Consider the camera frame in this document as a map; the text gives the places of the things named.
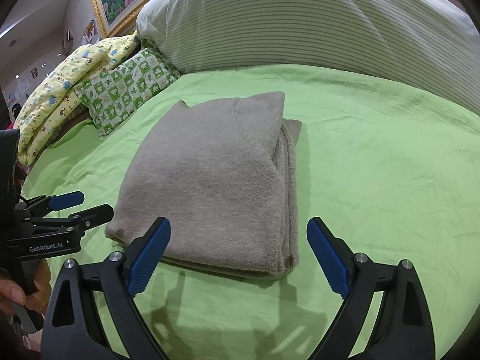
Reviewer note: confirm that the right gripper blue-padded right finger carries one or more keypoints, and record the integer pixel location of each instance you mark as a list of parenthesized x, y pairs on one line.
[(403, 327)]

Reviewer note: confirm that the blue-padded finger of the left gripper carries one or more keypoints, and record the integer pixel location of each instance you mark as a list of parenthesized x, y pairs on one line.
[(92, 217), (65, 201)]

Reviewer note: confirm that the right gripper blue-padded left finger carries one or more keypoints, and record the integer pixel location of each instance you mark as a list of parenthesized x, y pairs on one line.
[(73, 328)]

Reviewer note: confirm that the beige knit sweater brown trim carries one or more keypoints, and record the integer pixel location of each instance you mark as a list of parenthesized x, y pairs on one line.
[(223, 174)]

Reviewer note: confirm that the person's left hand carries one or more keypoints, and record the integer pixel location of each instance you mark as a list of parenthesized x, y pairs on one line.
[(38, 301)]

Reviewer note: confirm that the yellow printed quilt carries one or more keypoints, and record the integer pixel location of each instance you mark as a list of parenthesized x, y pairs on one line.
[(50, 104)]

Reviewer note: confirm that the green white patterned pillow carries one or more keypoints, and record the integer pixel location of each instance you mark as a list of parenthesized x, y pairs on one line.
[(112, 96)]

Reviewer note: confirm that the green bed sheet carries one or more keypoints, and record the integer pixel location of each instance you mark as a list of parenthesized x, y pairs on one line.
[(391, 169)]

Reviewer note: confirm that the striped white green duvet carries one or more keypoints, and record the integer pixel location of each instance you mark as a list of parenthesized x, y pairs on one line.
[(428, 44)]

